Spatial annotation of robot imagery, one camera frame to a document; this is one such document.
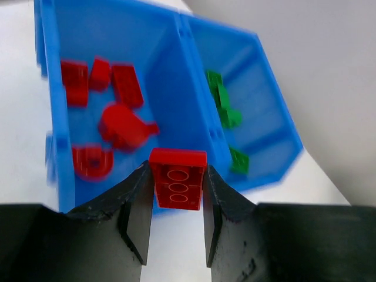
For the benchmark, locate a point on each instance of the red long lego brick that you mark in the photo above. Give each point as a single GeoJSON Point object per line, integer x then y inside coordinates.
{"type": "Point", "coordinates": [126, 86]}

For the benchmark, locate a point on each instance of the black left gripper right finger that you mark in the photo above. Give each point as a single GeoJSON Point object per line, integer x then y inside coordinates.
{"type": "Point", "coordinates": [284, 242]}

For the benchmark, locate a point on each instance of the red lego piece in bin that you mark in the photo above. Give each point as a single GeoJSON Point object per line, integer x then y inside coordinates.
{"type": "Point", "coordinates": [76, 83]}

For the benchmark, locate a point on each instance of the blue plastic sorting bin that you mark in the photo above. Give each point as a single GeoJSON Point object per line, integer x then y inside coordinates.
{"type": "Point", "coordinates": [170, 52]}

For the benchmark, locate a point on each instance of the red arch lego piece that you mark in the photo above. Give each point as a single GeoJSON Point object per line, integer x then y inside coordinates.
{"type": "Point", "coordinates": [92, 163]}

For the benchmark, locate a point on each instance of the red rounded lego piece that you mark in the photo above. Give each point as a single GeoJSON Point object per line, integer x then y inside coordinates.
{"type": "Point", "coordinates": [123, 129]}

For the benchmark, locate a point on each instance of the green lego brick in bin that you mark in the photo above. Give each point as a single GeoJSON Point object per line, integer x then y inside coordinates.
{"type": "Point", "coordinates": [229, 117]}

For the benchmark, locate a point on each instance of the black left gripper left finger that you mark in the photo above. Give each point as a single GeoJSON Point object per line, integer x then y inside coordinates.
{"type": "Point", "coordinates": [105, 239]}

